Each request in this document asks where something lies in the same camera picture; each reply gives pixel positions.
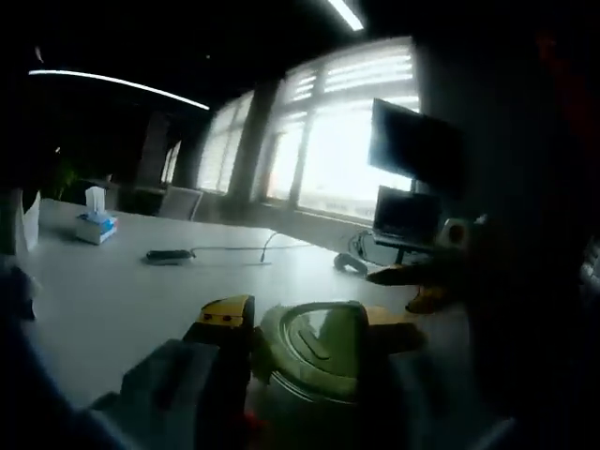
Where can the white tabletop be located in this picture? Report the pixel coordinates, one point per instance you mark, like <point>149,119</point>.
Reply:
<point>117,290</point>

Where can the white worn device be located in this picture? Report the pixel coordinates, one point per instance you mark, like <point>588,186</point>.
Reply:
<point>591,267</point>

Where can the long ceiling light strip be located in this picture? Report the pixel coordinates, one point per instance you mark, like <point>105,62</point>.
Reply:
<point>346,13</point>

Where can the potted plant in white pot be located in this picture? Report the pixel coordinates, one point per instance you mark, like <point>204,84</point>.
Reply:
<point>33,220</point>

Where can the small white speaker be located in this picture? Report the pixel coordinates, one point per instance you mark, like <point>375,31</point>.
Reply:
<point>454,233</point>

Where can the large window with blinds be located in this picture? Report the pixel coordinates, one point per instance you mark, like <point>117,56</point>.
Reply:
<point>337,140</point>

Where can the grey office chair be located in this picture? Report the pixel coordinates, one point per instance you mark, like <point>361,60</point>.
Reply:
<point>180,204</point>

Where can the narrow window with blinds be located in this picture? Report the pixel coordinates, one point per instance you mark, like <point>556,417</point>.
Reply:
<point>225,145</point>

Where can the green container lid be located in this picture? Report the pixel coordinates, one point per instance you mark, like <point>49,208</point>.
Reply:
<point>304,342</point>

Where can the black monitor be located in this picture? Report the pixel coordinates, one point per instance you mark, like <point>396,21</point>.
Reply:
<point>415,145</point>

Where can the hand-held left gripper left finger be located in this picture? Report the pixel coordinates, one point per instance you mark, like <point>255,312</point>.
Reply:
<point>187,375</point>

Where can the blue and white tissue box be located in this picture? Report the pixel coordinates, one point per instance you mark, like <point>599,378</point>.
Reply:
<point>96,227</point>

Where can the small laptop screen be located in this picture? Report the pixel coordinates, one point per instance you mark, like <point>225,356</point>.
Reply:
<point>408,213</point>

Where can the grey computer mouse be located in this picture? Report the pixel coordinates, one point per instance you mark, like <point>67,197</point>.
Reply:
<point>350,263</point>

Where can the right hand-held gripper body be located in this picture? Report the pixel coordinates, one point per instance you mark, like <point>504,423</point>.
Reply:
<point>506,281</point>

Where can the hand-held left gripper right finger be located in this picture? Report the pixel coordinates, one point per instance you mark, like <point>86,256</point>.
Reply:
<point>396,334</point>

